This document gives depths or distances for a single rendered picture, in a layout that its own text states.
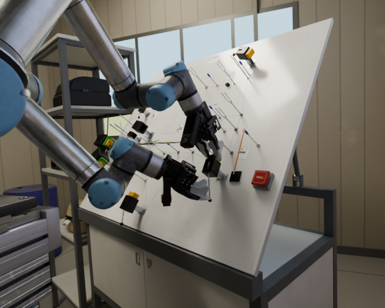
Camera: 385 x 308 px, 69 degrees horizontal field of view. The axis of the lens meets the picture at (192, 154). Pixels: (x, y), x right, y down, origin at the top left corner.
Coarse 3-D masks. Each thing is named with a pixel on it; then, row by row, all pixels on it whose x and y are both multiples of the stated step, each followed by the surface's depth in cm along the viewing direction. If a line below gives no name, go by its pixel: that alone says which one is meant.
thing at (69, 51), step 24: (48, 48) 170; (72, 48) 176; (120, 48) 181; (96, 72) 228; (96, 120) 231; (48, 168) 199; (48, 192) 205; (72, 192) 162; (72, 216) 165; (72, 240) 169; (72, 288) 191
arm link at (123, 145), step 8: (120, 144) 80; (128, 144) 81; (136, 144) 83; (112, 152) 81; (120, 152) 80; (128, 152) 81; (136, 152) 82; (144, 152) 83; (152, 152) 86; (120, 160) 81; (128, 160) 81; (136, 160) 82; (144, 160) 83; (128, 168) 82; (136, 168) 84; (144, 168) 83
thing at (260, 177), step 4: (256, 172) 89; (260, 172) 88; (264, 172) 87; (268, 172) 87; (256, 176) 89; (260, 176) 88; (264, 176) 87; (268, 176) 87; (252, 180) 89; (256, 180) 88; (260, 180) 87; (264, 180) 86; (252, 184) 88; (256, 184) 87; (260, 184) 86; (264, 184) 85
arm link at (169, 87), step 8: (160, 80) 82; (168, 80) 81; (176, 80) 82; (144, 88) 82; (152, 88) 77; (160, 88) 77; (168, 88) 78; (176, 88) 81; (184, 88) 85; (144, 96) 82; (152, 96) 78; (160, 96) 77; (168, 96) 77; (176, 96) 81; (144, 104) 84; (152, 104) 80; (160, 104) 79; (168, 104) 78
